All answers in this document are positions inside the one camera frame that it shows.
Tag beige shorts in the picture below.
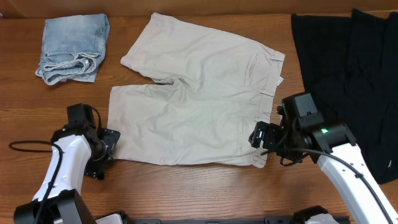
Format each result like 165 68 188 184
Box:
108 13 285 168

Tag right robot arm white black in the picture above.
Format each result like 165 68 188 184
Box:
249 93 397 223

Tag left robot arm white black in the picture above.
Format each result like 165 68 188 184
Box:
14 104 129 224

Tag folded light blue jeans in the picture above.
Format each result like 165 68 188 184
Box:
35 14 110 85

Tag black garment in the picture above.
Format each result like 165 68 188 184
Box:
291 10 397 184

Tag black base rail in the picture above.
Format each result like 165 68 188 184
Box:
96 211 351 224

